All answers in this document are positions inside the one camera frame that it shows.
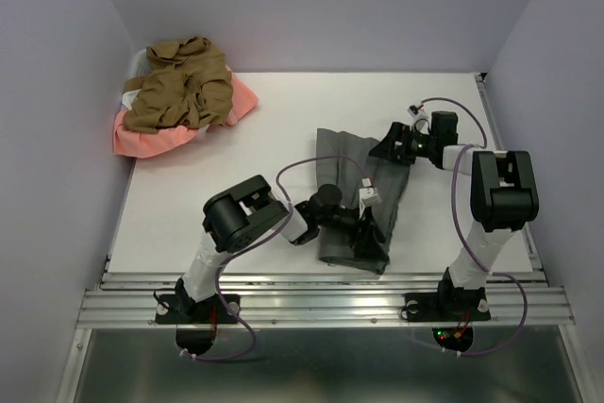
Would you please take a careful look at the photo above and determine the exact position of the aluminium mounting rail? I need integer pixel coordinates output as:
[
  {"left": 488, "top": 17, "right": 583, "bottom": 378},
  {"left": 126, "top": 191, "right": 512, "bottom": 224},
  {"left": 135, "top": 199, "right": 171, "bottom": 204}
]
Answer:
[{"left": 76, "top": 271, "right": 575, "bottom": 329}]

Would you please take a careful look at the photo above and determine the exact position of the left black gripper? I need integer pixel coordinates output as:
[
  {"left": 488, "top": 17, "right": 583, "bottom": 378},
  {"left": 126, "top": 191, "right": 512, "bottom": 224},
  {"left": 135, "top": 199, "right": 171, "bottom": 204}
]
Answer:
[{"left": 317, "top": 203, "right": 387, "bottom": 261}]

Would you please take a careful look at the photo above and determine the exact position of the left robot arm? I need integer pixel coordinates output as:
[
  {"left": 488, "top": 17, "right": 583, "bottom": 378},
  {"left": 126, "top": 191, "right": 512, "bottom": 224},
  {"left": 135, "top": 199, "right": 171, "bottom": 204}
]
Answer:
[{"left": 170, "top": 176, "right": 389, "bottom": 322}]

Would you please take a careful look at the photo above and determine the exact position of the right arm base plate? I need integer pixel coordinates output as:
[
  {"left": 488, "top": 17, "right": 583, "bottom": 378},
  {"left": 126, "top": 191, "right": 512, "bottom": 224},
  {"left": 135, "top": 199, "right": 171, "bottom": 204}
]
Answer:
[{"left": 403, "top": 289, "right": 491, "bottom": 323}]

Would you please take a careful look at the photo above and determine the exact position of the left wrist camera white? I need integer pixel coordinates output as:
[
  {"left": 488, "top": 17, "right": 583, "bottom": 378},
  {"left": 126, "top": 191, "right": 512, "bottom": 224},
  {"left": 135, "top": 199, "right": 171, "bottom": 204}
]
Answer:
[{"left": 358, "top": 177, "right": 381, "bottom": 212}]

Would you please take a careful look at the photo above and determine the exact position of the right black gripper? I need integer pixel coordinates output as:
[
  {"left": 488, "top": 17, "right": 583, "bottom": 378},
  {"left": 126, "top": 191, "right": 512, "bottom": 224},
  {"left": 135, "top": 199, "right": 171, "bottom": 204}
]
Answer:
[{"left": 367, "top": 121, "right": 436, "bottom": 163}]

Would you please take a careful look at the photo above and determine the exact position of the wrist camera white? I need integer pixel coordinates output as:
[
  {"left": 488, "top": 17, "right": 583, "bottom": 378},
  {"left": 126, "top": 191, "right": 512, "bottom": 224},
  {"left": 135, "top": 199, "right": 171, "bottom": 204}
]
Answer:
[
  {"left": 408, "top": 102, "right": 429, "bottom": 132},
  {"left": 358, "top": 177, "right": 381, "bottom": 212}
]

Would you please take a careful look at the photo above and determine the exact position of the tan brown skirt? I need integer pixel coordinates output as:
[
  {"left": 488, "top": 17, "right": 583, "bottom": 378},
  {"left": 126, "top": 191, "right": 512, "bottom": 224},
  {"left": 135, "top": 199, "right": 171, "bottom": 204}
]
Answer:
[{"left": 124, "top": 37, "right": 234, "bottom": 134}]

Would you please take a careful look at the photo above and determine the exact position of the grey pleated skirt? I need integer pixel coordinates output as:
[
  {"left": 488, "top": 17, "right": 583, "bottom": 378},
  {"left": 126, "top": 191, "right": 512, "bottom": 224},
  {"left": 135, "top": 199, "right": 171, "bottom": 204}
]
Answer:
[{"left": 315, "top": 128, "right": 411, "bottom": 275}]

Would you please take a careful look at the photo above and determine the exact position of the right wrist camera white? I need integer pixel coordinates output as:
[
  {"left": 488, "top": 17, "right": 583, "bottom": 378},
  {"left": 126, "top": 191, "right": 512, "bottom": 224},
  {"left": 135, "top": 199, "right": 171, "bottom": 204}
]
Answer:
[{"left": 408, "top": 102, "right": 429, "bottom": 132}]

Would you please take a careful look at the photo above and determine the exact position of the white garment under pile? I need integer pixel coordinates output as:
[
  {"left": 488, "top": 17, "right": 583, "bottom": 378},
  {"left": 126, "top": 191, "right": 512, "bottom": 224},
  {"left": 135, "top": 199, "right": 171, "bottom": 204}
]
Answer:
[{"left": 121, "top": 48, "right": 152, "bottom": 110}]

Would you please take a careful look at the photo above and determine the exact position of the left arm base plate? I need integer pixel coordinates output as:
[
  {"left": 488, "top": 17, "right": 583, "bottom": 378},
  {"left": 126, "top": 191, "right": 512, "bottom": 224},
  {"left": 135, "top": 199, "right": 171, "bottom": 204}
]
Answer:
[{"left": 154, "top": 293, "right": 238, "bottom": 325}]

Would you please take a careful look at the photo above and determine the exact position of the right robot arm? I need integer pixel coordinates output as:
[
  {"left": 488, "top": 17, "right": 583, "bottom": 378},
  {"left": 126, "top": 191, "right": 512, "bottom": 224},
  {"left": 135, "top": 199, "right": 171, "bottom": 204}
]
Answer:
[{"left": 369, "top": 107, "right": 539, "bottom": 322}]

